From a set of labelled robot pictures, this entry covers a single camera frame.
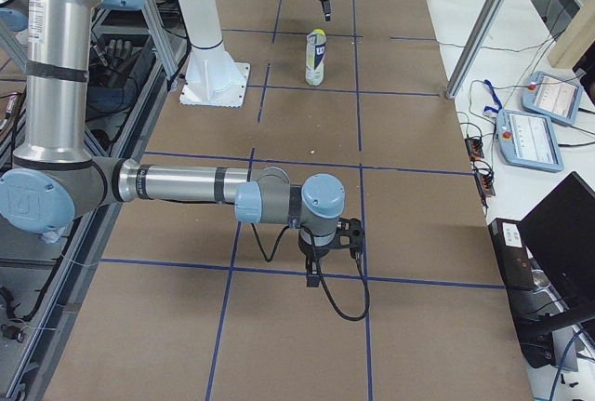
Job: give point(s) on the white pedestal column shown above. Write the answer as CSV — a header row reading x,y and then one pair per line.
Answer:
x,y
212,77

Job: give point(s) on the tennis ball inside can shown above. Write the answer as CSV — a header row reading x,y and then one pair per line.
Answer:
x,y
318,32

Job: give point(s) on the aluminium frame post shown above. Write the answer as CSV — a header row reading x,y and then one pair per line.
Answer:
x,y
470,51

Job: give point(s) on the teach pendant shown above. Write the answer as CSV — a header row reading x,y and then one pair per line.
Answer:
x,y
552,96
528,140

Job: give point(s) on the far teach pendant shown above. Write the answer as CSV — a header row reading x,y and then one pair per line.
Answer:
x,y
552,96

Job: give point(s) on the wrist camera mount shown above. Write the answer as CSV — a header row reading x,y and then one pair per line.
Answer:
x,y
350,235

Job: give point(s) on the black laptop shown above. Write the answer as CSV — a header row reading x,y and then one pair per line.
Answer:
x,y
546,261

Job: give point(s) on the near teach pendant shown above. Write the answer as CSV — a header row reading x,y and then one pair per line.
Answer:
x,y
528,140

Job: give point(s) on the clear tennis ball can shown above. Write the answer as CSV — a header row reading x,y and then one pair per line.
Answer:
x,y
315,54

